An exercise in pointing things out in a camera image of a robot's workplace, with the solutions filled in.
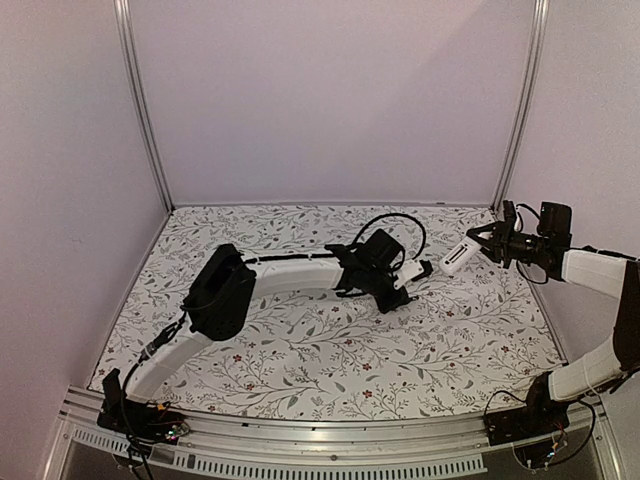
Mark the white remote control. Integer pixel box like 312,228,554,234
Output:
439,236,482,276

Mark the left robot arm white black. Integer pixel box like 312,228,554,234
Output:
102,230,410,434

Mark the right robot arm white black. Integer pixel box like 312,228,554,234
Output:
466,201,639,436

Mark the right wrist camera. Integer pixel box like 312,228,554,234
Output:
503,200,522,232

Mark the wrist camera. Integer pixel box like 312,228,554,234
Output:
393,260,433,290
503,200,522,232

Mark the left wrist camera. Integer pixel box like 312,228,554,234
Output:
393,260,433,290

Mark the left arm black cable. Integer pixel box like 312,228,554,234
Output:
352,212,428,261

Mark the front aluminium rail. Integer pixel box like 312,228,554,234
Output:
43,387,629,479

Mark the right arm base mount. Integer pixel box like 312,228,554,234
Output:
483,372,569,470

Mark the right aluminium frame post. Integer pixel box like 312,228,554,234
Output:
491,0,550,213

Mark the aluminium frame post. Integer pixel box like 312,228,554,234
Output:
113,0,175,213
491,0,550,213

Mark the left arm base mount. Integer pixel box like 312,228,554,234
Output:
97,369,190,444

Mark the left aluminium frame post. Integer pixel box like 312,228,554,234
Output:
113,0,175,213

